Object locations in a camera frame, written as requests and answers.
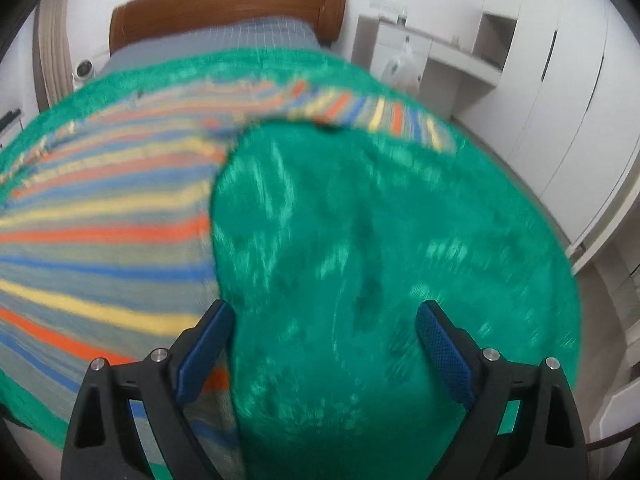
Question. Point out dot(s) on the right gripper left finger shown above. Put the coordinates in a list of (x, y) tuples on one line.
[(102, 441)]

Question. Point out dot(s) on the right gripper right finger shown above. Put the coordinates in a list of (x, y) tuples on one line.
[(521, 420)]

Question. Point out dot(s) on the striped knit sweater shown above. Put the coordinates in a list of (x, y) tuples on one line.
[(302, 206)]

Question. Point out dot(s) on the green satin bedspread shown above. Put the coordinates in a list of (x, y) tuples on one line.
[(497, 268)]

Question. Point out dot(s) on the white wardrobe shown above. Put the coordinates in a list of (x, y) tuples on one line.
[(564, 115)]

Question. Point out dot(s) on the white desk shelf unit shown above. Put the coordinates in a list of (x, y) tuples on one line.
[(453, 81)]

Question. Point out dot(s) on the white plastic bag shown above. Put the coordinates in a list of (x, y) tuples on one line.
[(401, 72)]

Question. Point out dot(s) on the beige curtain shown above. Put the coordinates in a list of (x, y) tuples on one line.
[(53, 71)]

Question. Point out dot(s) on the grey checked mattress sheet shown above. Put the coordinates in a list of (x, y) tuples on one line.
[(262, 33)]

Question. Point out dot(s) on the wooden headboard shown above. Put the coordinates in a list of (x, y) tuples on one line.
[(139, 20)]

